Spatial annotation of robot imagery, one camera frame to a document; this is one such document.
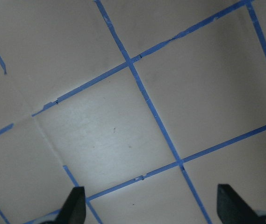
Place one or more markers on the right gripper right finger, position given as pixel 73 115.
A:
pixel 232 209

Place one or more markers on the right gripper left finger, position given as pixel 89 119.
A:
pixel 73 210

